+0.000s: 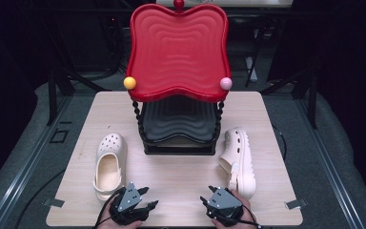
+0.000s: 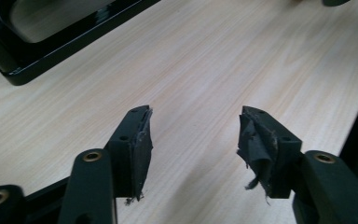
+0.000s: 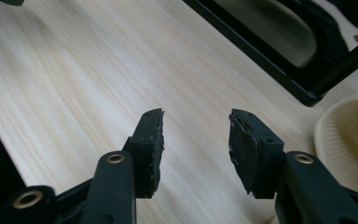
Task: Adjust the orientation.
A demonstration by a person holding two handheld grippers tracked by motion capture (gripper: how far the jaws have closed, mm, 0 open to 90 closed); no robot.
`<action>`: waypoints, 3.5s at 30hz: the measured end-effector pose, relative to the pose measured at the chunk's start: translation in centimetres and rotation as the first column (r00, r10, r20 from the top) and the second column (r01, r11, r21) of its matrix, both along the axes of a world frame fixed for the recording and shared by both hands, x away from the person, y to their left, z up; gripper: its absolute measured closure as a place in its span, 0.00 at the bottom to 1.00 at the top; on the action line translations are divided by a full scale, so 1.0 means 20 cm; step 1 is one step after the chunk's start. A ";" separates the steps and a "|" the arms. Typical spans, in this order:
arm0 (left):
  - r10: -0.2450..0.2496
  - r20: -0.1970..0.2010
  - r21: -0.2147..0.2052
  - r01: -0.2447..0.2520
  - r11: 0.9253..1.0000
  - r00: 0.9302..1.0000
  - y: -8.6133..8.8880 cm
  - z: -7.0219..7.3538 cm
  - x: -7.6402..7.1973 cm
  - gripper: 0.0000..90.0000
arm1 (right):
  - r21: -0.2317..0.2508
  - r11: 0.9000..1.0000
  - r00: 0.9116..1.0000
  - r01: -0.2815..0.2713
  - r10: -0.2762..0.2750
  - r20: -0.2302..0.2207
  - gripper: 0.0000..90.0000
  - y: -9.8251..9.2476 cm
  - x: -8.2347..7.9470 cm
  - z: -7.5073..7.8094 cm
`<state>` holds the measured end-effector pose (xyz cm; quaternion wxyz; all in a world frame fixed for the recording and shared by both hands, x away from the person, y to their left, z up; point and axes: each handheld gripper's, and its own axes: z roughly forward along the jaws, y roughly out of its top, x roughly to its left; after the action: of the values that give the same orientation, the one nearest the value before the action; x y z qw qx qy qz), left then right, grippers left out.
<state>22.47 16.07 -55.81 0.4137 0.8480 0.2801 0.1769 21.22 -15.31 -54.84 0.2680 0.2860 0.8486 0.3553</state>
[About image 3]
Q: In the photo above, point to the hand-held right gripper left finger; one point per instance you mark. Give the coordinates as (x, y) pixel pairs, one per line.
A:
(146, 155)

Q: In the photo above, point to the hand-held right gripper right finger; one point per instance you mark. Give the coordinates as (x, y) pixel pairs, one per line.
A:
(254, 155)

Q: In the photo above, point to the red-topped black shoe rack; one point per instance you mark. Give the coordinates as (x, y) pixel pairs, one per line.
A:
(306, 91)

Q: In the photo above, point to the cream clog shoe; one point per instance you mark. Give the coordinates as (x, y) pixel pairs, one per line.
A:
(351, 28)
(338, 140)

